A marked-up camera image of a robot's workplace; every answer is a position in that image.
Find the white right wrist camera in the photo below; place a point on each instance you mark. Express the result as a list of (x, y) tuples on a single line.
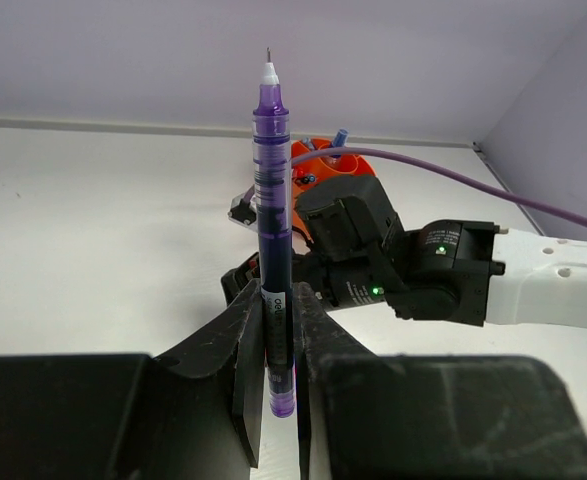
[(243, 210)]

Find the purple gel pen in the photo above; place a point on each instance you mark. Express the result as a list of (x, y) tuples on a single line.
[(272, 184)]

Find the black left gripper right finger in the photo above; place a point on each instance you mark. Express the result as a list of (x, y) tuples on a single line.
[(365, 416)]

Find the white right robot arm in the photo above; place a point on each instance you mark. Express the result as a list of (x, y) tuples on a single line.
[(461, 271)]

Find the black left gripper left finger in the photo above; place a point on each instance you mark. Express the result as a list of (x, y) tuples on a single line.
[(193, 412)]

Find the orange round organizer container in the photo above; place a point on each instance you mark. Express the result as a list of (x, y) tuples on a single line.
[(311, 173)]

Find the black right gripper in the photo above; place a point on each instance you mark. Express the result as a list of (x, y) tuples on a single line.
[(366, 278)]

